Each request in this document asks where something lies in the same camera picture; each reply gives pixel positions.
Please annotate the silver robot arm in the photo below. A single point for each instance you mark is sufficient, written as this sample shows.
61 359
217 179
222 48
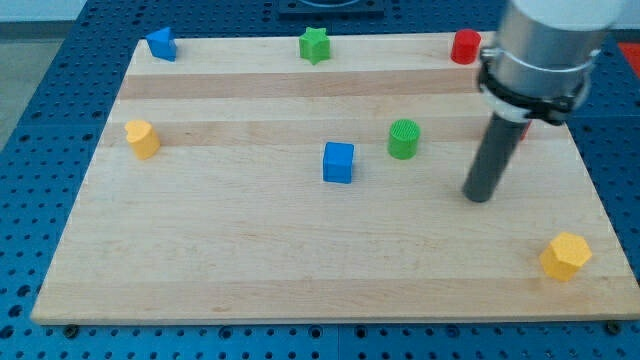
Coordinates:
538 64

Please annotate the blue cube block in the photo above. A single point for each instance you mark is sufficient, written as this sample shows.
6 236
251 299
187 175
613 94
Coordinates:
338 162

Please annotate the wooden board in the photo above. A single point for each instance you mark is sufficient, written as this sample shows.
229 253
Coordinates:
231 222

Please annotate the green cylinder block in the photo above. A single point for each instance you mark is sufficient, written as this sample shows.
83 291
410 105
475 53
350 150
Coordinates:
403 139

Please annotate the green star block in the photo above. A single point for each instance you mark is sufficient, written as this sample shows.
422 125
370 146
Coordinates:
314 45

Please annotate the yellow heart block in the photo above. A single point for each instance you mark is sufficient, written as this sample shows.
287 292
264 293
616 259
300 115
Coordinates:
142 138

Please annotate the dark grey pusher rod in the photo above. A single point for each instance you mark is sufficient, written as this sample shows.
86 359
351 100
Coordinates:
498 144

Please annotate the red cylinder block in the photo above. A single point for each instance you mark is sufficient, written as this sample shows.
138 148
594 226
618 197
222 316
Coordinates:
465 47

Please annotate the blue triangle block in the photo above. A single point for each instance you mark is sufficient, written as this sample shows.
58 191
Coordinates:
162 44

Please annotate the red block behind rod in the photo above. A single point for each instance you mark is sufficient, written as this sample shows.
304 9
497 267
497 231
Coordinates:
525 131

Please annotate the yellow hexagon block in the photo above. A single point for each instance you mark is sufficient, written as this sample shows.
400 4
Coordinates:
564 256

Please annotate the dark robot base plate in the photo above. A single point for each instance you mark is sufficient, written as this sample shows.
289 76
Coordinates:
299 8

